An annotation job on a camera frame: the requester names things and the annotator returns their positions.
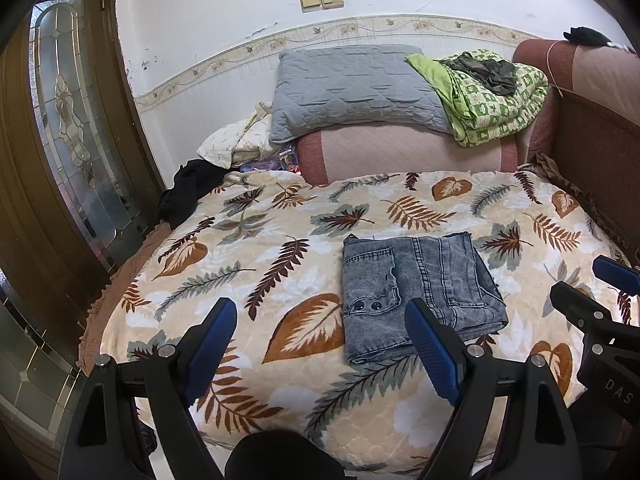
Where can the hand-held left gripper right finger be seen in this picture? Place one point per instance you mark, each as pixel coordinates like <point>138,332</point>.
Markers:
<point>435,355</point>

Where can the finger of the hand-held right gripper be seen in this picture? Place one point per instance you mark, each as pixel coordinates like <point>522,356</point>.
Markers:
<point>575,300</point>
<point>617,272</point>

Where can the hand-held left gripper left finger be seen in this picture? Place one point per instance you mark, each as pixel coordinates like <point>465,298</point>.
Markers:
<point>210,350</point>

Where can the grey denim pants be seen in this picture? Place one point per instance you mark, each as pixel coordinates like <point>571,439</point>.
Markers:
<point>425,270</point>

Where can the brown sofa backrest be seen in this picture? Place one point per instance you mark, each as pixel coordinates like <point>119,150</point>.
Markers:
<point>600,160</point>

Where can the leaf print blanket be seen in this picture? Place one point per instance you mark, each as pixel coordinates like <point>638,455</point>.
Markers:
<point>250,240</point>

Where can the glass side panel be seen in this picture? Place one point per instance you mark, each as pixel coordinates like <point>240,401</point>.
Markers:
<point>30,360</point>

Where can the colourful plastic packet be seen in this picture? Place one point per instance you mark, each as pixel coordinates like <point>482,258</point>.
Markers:
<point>285,160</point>

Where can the pink bolster cushion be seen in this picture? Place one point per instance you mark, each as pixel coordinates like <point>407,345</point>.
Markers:
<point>400,152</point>

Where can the green patterned quilt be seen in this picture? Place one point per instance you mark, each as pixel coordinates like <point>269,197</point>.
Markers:
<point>480,115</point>

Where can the white floral cloth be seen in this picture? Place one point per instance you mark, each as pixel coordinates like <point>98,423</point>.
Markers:
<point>235,135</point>

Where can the small black cloth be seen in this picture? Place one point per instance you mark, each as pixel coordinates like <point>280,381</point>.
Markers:
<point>587,35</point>

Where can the dark olive cloth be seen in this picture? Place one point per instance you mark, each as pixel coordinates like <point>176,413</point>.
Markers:
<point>485,72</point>

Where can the wooden door with patterned glass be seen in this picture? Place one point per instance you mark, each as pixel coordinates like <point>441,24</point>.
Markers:
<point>20,160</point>

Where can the grey quilted pillow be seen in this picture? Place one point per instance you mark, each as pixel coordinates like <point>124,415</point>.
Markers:
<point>350,90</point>

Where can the beige wall switch plate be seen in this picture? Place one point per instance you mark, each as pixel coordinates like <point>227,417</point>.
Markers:
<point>321,0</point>

